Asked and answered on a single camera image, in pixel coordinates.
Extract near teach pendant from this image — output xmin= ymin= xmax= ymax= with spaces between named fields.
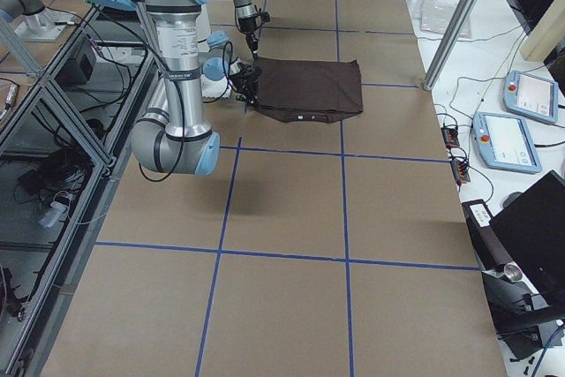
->
xmin=472 ymin=112 xmax=542 ymax=174

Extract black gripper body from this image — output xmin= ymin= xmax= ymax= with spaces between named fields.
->
xmin=231 ymin=63 xmax=261 ymax=102
xmin=240 ymin=10 xmax=270 ymax=49

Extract aluminium side frame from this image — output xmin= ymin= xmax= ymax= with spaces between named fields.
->
xmin=1 ymin=8 xmax=156 ymax=376

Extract teach pendant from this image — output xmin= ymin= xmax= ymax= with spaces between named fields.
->
xmin=472 ymin=112 xmax=542 ymax=174
xmin=502 ymin=71 xmax=559 ymax=124

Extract aluminium frame post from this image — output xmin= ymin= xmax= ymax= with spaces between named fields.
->
xmin=422 ymin=0 xmax=478 ymax=91

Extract far teach pendant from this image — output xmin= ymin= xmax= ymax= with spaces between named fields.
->
xmin=502 ymin=71 xmax=559 ymax=124

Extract clear plastic bag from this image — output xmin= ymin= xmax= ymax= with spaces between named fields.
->
xmin=413 ymin=0 xmax=457 ymax=34

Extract black monitor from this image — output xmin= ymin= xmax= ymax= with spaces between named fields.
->
xmin=490 ymin=170 xmax=564 ymax=305

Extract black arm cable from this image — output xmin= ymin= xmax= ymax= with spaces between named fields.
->
xmin=137 ymin=39 xmax=235 ymax=183

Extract brown t-shirt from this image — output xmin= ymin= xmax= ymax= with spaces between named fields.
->
xmin=253 ymin=58 xmax=364 ymax=124

